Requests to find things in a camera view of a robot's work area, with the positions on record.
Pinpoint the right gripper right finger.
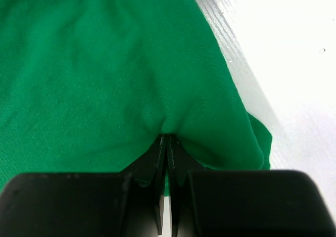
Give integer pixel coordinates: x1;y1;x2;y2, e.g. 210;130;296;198
166;135;335;236

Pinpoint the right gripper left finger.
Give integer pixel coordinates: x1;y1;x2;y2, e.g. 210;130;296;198
1;135;166;236

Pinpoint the green t shirt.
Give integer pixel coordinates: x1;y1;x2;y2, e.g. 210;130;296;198
1;0;272;186

